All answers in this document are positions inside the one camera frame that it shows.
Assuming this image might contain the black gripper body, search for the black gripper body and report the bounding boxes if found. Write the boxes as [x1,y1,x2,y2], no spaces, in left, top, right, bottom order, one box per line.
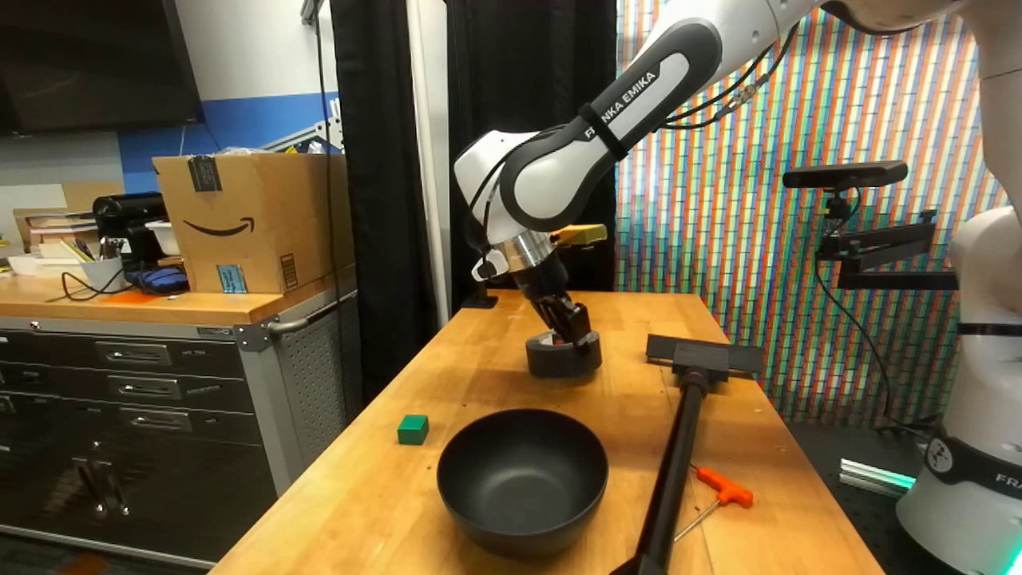
[523,256,588,339]

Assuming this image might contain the black duct tape roll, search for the black duct tape roll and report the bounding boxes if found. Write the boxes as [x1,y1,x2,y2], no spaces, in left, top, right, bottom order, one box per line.
[528,332,599,381]

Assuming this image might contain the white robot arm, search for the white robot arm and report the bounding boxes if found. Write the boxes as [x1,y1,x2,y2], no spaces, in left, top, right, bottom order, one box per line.
[454,0,1022,575]

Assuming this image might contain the black squeegee tool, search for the black squeegee tool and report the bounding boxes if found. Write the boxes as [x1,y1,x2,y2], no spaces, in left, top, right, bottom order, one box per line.
[613,337,762,575]

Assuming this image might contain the black bowl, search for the black bowl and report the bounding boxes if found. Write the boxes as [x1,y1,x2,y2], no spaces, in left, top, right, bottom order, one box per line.
[436,408,610,560]

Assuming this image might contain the green cube block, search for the green cube block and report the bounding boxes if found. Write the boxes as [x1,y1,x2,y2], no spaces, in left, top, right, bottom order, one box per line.
[396,415,429,446]

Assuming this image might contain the black curtain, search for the black curtain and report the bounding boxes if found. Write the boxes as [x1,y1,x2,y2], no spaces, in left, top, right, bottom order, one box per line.
[328,0,617,401]

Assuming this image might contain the cardboard amazon box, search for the cardboard amazon box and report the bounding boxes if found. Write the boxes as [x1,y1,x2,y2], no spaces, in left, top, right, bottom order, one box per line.
[153,154,353,295]

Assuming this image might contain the black device on counter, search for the black device on counter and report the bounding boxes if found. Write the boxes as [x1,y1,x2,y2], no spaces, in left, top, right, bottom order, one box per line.
[92,192,189,295]

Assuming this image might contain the metal drawer cabinet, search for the metal drawer cabinet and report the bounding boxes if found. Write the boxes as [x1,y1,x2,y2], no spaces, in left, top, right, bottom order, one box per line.
[0,295,358,569]

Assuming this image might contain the yellow green wrist camera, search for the yellow green wrist camera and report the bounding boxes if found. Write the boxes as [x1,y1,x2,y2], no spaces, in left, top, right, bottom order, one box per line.
[549,224,608,249]

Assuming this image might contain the orange handled hex key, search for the orange handled hex key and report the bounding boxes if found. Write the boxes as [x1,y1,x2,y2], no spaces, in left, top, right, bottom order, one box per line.
[677,468,754,538]

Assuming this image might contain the black stereo camera right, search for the black stereo camera right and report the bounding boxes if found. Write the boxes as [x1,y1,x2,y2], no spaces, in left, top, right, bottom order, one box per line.
[782,159,906,192]

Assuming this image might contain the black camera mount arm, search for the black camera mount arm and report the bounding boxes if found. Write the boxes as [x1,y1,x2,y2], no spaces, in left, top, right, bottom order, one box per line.
[813,192,958,292]

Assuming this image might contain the black wall monitor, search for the black wall monitor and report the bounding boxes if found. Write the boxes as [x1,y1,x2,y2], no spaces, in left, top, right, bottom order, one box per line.
[0,0,200,137]

